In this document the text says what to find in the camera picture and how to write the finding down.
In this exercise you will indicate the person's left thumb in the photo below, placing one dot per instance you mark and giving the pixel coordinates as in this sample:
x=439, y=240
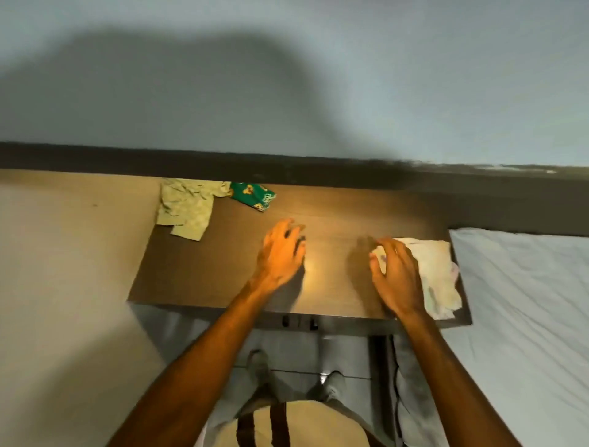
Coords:
x=300, y=251

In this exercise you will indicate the person's right forearm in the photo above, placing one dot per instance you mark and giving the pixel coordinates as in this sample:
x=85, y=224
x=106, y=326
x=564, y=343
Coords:
x=451, y=382

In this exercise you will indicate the person's right thumb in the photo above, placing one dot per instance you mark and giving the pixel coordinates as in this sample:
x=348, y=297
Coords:
x=375, y=271

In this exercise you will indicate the person's left hand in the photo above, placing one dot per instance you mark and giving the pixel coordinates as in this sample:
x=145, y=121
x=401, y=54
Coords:
x=278, y=258

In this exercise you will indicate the person's cream striped shirt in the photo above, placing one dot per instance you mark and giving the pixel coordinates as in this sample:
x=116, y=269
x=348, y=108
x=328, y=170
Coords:
x=308, y=426

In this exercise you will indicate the dark green printed cloth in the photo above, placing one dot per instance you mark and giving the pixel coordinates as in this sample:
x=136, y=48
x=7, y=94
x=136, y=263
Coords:
x=252, y=194

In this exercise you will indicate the person's gray shoe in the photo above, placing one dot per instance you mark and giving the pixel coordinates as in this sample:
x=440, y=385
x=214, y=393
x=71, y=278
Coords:
x=332, y=384
x=258, y=366

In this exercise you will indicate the person's right gray shoe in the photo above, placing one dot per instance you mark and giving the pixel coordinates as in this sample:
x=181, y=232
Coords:
x=332, y=384

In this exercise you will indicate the white cloth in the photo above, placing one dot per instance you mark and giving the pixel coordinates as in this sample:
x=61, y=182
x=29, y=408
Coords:
x=437, y=276

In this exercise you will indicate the person's left forearm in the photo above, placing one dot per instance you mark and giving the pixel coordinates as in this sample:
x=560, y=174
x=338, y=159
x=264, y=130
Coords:
x=202, y=359

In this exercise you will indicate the person's right hand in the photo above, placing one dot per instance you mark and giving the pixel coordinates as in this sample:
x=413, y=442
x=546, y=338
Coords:
x=400, y=281

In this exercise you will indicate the black table bracket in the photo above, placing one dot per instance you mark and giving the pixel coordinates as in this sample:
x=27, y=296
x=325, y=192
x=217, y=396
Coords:
x=299, y=322

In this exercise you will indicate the person's left gray shoe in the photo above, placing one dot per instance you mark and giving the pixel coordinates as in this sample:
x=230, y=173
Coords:
x=258, y=366

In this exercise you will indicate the pale green patterned cloth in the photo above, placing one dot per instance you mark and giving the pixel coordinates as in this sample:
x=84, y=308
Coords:
x=186, y=207

